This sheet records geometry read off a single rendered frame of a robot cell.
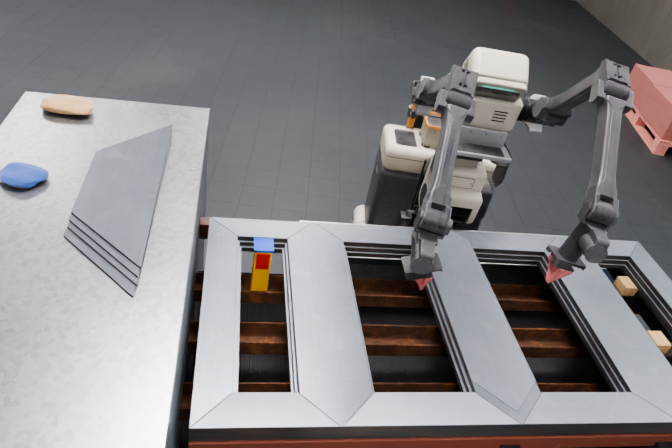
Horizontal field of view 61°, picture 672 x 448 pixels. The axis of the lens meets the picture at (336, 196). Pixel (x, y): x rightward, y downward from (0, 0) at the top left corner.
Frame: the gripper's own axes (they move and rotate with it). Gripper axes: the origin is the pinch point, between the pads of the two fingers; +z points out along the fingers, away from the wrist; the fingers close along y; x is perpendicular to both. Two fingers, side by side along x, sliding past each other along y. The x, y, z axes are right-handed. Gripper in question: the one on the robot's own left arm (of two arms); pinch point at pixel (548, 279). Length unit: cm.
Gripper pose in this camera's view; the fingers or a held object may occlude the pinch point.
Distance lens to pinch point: 173.5
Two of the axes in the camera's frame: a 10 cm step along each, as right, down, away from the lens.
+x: -1.4, -5.6, 8.2
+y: 9.1, 2.6, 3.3
